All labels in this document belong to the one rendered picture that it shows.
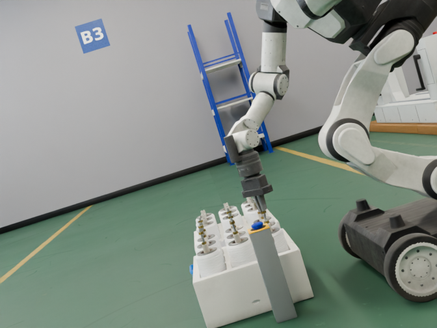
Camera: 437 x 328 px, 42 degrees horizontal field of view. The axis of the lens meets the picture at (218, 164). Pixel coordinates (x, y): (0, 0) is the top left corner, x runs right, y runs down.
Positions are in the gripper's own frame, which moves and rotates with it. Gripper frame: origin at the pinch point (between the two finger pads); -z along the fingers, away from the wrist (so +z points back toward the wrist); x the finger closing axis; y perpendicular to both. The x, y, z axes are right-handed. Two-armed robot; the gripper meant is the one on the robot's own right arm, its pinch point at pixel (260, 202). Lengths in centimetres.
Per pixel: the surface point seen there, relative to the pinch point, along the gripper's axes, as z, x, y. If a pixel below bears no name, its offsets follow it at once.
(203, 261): -13.1, -16.8, -19.6
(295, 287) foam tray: -30.9, 6.8, -4.4
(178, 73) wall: 106, -418, 473
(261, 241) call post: -8.5, 9.6, -19.0
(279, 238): -13.6, 4.4, -1.7
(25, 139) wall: 82, -598, 318
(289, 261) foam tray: -21.7, 7.3, -4.0
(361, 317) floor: -36, 36, -17
